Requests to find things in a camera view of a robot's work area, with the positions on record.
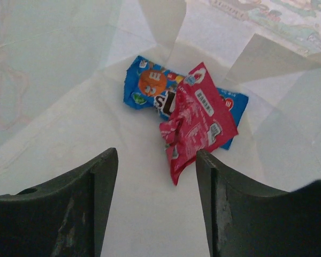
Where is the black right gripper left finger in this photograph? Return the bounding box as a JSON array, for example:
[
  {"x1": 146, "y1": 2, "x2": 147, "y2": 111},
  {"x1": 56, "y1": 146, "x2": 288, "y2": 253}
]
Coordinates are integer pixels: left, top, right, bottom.
[{"x1": 0, "y1": 148, "x2": 118, "y2": 256}]

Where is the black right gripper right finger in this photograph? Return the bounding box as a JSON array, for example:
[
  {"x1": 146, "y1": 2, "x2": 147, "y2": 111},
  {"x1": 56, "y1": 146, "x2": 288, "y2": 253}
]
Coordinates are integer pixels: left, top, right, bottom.
[{"x1": 196, "y1": 150, "x2": 321, "y2": 256}]

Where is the small red candy packet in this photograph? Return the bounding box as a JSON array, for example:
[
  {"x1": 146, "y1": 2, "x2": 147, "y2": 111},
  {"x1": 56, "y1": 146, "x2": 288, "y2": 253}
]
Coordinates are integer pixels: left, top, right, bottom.
[{"x1": 159, "y1": 63, "x2": 238, "y2": 185}]

